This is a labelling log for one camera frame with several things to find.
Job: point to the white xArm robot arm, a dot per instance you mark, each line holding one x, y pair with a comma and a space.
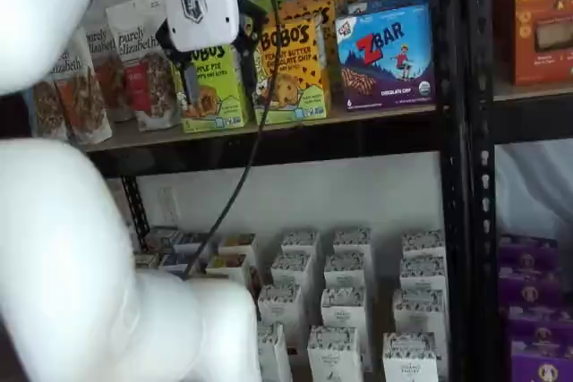
67, 265

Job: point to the tan wooden shelf board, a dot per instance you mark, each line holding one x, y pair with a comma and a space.
147, 137

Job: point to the black metal shelf rack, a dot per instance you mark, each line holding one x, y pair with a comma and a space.
313, 145

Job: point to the blue purple Zbar box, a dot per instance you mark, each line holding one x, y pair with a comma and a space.
385, 64
394, 1

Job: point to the yellow label granola box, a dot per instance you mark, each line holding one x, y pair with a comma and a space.
237, 245
226, 268

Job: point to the blue label oatmeal box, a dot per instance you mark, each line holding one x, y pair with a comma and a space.
177, 263
188, 243

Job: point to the large orange snack box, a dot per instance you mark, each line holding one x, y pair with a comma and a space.
537, 55

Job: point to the red label cranberry granola bag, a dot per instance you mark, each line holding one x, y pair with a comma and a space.
147, 95

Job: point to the orange label pumpkin granola bag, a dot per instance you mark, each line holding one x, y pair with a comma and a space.
85, 109
109, 78

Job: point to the white granola bag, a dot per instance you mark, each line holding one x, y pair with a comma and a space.
45, 113

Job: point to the white patterned carton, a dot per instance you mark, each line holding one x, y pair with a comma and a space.
347, 270
292, 268
352, 241
418, 315
279, 310
301, 243
271, 355
409, 359
333, 355
343, 310
422, 245
422, 272

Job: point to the black metal neighbour rack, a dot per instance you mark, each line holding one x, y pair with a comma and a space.
481, 176

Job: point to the white plastic sheet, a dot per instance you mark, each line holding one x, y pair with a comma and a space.
528, 185

